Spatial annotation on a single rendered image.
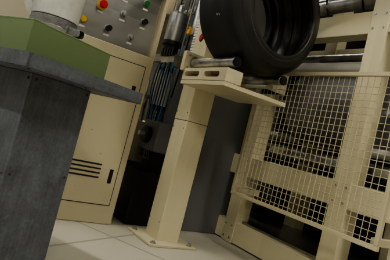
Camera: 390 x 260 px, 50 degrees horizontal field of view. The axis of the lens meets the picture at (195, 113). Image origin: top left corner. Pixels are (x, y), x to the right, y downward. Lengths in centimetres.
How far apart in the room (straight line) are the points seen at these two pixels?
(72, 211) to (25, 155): 87
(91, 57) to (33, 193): 47
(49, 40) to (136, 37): 100
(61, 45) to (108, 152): 94
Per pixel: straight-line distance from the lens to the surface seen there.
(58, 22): 144
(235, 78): 177
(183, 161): 211
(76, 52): 139
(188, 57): 205
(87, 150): 213
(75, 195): 216
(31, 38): 127
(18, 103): 133
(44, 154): 140
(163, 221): 213
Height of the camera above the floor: 54
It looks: 3 degrees up
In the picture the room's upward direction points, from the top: 14 degrees clockwise
